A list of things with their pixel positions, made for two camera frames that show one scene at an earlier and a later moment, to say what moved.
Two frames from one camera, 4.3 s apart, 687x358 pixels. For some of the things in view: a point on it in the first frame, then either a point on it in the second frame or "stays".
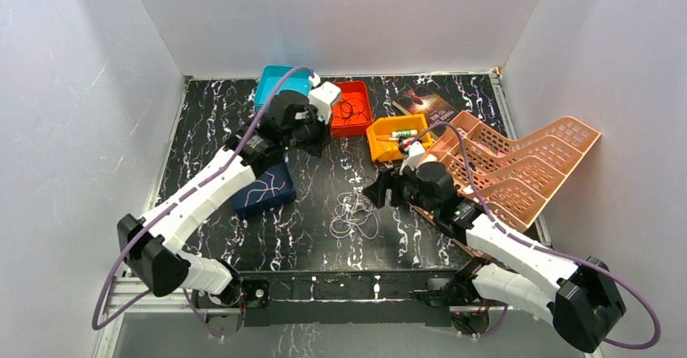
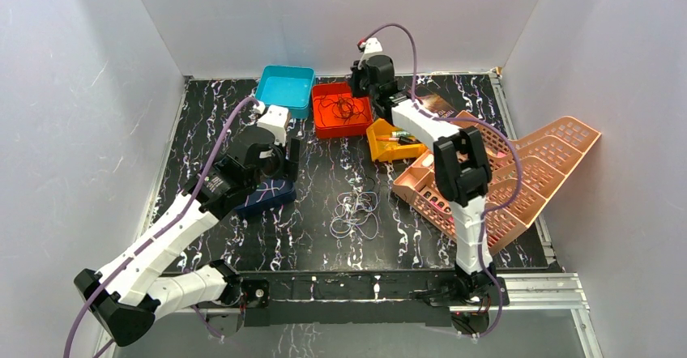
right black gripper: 376,192 -> 356,73
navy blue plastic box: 273,188 stays
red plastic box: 351,113 stays
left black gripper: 313,132 -> 292,159
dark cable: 349,106 stays
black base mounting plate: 336,299 stays
